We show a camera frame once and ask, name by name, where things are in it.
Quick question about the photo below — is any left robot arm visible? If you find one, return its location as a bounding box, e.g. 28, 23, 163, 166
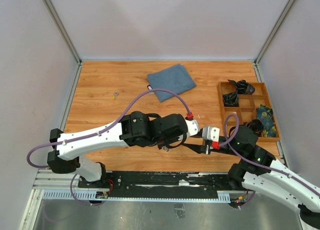
47, 111, 198, 188

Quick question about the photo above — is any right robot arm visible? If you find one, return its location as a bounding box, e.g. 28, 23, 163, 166
181, 125, 320, 229

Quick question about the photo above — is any dark rolled tie bottom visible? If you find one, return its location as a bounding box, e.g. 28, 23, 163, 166
246, 119, 264, 137

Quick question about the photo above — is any dark rolled tie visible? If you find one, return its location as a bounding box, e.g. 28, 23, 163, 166
222, 91, 239, 107
246, 119, 264, 137
228, 80, 256, 95

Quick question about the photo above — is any wooden compartment tray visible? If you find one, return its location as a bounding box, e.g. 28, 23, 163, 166
216, 81, 282, 143

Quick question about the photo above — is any blue floral rolled tie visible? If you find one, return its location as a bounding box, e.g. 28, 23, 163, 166
256, 104, 277, 137

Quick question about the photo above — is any dark rolled tie middle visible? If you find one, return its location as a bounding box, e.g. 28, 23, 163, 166
222, 91, 239, 107

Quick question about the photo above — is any dark rolled tie top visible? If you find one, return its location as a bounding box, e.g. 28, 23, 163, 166
228, 80, 256, 95

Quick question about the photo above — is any folded blue cloth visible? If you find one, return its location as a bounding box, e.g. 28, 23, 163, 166
147, 64, 197, 94

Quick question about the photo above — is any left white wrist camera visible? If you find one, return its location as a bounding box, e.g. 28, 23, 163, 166
185, 119, 200, 138

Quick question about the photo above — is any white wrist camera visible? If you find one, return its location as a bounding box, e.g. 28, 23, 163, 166
201, 126, 220, 142
185, 119, 200, 138

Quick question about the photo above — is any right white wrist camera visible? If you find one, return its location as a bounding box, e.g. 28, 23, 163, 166
201, 126, 220, 142

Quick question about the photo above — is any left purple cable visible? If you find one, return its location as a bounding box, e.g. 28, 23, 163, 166
26, 88, 195, 206

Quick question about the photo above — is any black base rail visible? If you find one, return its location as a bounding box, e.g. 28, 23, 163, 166
78, 171, 246, 199

